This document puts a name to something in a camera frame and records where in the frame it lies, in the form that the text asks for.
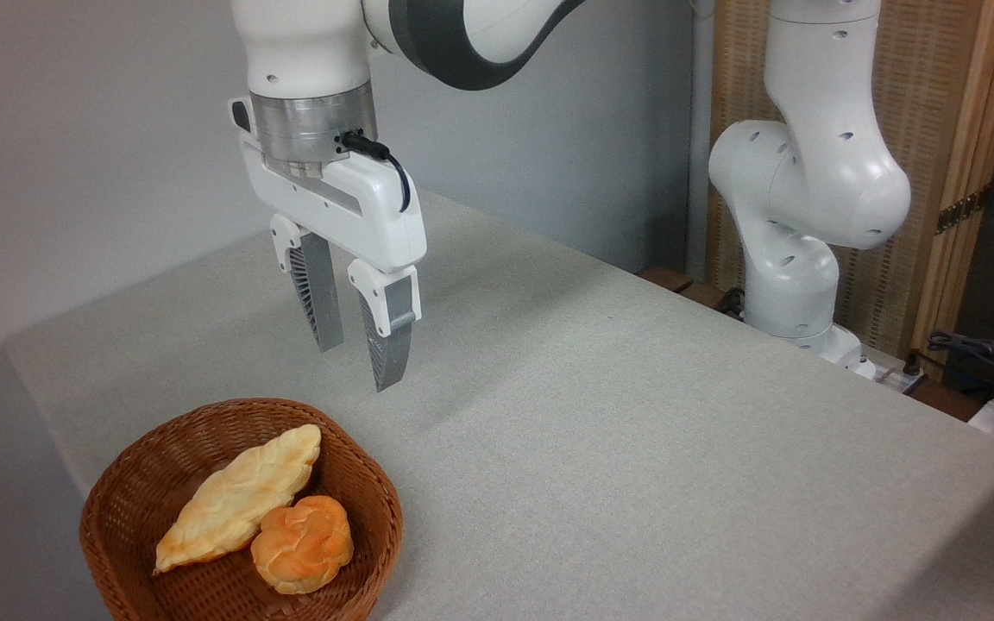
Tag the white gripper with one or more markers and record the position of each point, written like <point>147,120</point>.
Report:
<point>359,211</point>

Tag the grey tablecloth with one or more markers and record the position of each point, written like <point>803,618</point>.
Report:
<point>635,448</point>

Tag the brass screen hinge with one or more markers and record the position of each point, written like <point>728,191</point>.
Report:
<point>963,210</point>

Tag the round orange bread bun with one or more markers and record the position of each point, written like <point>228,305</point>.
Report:
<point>303,543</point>

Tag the long pale bread loaf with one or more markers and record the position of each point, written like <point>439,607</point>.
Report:
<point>238,500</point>

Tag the brown wicker basket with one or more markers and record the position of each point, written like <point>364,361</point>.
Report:
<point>359,517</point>

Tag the wooden rattan folding screen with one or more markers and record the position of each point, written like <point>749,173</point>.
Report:
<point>920,86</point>

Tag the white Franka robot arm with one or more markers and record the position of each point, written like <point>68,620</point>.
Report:
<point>808,172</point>

